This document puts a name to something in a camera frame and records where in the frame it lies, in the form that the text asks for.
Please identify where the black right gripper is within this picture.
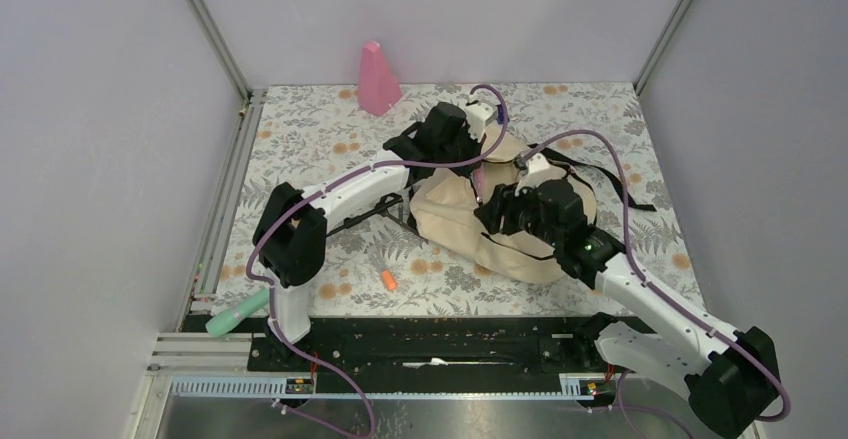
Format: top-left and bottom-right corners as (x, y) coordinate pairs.
(472, 176), (562, 249)

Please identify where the cream canvas backpack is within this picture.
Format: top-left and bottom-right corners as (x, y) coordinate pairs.
(410, 135), (628, 288)

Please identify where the orange highlighter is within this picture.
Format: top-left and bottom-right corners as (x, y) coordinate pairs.
(368, 249), (398, 291)

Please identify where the pink highlighter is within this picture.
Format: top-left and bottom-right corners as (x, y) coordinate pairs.
(471, 167), (485, 204)

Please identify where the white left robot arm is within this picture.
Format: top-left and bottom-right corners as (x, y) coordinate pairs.
(246, 100), (508, 370)

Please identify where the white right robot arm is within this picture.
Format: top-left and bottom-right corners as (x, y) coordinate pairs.
(475, 153), (789, 438)

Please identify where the purple eraser block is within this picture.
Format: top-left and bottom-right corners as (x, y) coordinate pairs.
(497, 104), (510, 125)

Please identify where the pink cone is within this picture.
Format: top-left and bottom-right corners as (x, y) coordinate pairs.
(357, 41), (403, 116)

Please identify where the black folding tripod stand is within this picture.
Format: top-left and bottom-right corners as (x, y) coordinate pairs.
(326, 193), (418, 238)

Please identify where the floral patterned table mat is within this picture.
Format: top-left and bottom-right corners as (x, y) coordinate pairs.
(211, 82), (702, 317)

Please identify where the mint green tube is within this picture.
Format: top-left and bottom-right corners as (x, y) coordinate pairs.
(205, 289), (270, 338)

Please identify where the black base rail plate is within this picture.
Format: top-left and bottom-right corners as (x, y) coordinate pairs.
(182, 315), (710, 398)

